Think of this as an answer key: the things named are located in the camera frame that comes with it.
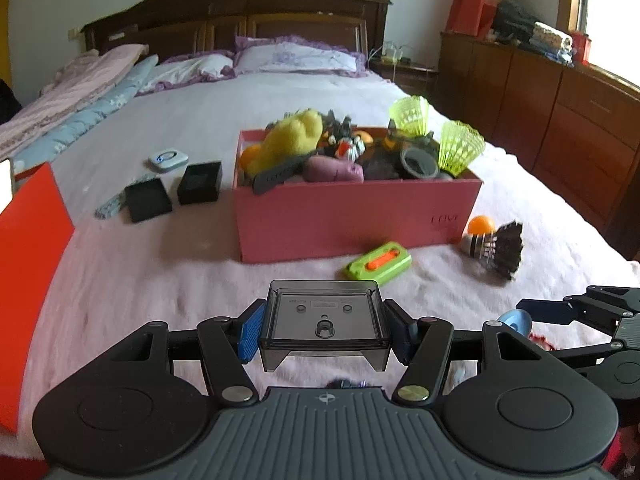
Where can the left gripper right finger with dark pad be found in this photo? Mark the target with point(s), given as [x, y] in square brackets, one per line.
[423, 346]

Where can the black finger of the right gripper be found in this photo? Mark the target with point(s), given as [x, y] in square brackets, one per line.
[613, 367]

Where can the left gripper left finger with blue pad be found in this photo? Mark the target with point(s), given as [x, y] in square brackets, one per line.
[227, 345]

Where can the large clear dark plastic case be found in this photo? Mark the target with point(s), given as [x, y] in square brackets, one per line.
[324, 318]

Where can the green orange utility knife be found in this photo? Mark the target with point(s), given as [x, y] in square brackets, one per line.
[381, 264]

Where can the robot action figure toy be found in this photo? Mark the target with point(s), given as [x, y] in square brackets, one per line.
[341, 139]

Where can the red rubber bands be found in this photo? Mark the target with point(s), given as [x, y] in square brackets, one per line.
[541, 342]

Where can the blue round tape measure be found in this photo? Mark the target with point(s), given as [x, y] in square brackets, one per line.
[519, 320]

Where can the black feather shuttlecock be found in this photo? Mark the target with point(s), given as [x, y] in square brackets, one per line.
[500, 251]

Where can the orange ping pong ball outside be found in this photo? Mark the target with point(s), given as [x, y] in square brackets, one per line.
[481, 225]

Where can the pink cardboard box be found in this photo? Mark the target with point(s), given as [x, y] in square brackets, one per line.
[299, 220]

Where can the black small box base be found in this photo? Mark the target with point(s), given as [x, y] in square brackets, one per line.
[200, 183]

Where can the black small box lid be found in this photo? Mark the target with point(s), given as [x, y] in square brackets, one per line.
[147, 200]

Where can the black round tape roll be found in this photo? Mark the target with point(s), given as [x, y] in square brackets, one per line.
[417, 164]

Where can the orange ping pong ball in box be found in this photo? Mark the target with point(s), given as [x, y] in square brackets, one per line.
[248, 155]

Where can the white square device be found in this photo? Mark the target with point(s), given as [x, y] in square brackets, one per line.
[168, 160]

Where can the purple plush toy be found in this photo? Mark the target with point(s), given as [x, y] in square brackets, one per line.
[322, 168]

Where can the yellow-green plastic shuttlecock right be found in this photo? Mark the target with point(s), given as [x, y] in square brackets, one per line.
[459, 145]

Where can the yellow-green plastic shuttlecock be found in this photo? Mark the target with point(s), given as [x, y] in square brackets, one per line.
[459, 145]
[409, 115]

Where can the yellow plush toy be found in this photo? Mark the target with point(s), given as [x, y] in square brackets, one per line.
[292, 136]

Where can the orange red box lid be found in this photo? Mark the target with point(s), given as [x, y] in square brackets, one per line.
[35, 230]

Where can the yellow-green plastic shuttlecock left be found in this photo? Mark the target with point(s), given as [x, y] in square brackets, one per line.
[409, 115]

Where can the wooden dresser cabinet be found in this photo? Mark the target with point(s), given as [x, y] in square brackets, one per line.
[570, 127]

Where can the wooden nightstand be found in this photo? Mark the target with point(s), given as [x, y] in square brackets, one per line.
[414, 79]

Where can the light blue folded quilt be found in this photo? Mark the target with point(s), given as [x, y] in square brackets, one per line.
[60, 138]

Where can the purple frilled pillow left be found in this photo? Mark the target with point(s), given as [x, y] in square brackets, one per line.
[209, 67]

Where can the purple frilled pillow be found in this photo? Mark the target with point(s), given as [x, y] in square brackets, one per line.
[209, 67]
[294, 54]

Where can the white chargers on nightstand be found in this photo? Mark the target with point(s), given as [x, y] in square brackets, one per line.
[395, 54]

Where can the purple frilled pillow right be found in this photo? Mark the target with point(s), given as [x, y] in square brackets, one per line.
[294, 54]

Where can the pink folded quilt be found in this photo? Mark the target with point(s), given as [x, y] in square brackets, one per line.
[78, 84]

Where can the red box on dresser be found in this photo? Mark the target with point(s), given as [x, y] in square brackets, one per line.
[581, 47]

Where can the wooden headboard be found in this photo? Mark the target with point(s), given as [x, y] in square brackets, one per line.
[173, 27]

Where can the pile of folded clothes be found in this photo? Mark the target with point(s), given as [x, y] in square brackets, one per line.
[514, 25]

